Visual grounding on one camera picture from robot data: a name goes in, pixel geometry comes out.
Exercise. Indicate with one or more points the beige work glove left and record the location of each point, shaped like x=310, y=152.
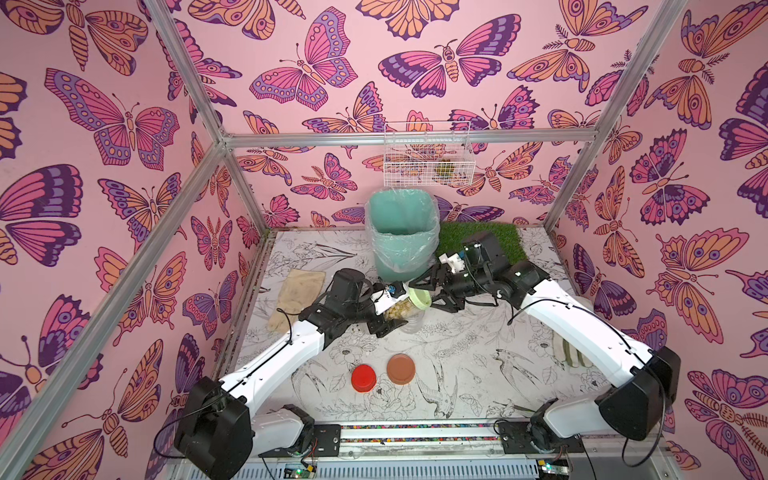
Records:
x=298, y=291

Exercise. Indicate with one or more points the green artificial grass mat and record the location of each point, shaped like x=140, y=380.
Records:
x=453, y=233

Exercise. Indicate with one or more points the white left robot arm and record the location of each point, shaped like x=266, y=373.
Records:
x=221, y=426

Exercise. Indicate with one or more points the green lid peanut jar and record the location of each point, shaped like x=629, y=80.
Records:
x=407, y=315

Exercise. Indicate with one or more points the white wire basket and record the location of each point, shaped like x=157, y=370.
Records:
x=410, y=158

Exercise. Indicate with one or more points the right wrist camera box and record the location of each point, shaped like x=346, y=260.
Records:
x=455, y=262

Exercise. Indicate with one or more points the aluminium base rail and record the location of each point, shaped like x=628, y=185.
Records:
x=461, y=449

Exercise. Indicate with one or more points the brown jar lid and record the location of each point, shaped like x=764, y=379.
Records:
x=401, y=369

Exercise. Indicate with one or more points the green object in basket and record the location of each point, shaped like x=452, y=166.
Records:
x=444, y=170

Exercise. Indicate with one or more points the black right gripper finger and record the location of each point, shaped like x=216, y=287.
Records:
x=447, y=302
x=432, y=279

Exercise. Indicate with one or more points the cream work glove right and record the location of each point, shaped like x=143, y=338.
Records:
x=568, y=355

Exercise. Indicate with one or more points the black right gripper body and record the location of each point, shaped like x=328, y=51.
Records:
x=447, y=288

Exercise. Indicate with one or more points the mint green trash bin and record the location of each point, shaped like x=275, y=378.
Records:
x=402, y=231

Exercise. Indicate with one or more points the red jar lid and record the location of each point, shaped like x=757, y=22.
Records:
x=363, y=378

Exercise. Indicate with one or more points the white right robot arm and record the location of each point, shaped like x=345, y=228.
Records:
x=642, y=382

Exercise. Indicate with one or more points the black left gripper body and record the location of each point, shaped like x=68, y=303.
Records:
x=383, y=319

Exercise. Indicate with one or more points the aluminium frame post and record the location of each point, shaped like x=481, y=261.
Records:
x=647, y=49

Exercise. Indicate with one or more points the clear plastic bin liner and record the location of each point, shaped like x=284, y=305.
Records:
x=390, y=252

